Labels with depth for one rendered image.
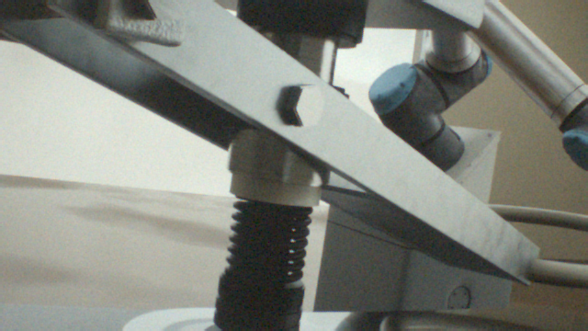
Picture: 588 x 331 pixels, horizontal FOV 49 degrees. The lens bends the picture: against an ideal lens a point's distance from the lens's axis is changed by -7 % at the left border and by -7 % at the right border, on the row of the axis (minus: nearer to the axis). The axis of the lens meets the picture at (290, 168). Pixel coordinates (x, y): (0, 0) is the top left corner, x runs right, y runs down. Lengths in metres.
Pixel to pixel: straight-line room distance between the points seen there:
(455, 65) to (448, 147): 0.22
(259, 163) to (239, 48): 0.12
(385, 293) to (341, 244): 0.25
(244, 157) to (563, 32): 7.76
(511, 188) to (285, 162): 7.19
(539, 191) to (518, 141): 0.71
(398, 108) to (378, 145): 1.23
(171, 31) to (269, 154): 0.18
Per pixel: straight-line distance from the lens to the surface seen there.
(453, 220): 0.65
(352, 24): 0.51
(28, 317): 0.65
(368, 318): 0.81
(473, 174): 1.83
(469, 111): 7.12
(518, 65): 1.19
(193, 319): 0.61
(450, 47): 1.72
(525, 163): 7.77
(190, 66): 0.39
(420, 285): 1.71
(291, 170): 0.49
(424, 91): 1.78
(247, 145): 0.50
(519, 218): 1.31
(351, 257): 1.85
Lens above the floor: 1.02
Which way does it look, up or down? 3 degrees down
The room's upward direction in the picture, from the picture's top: 8 degrees clockwise
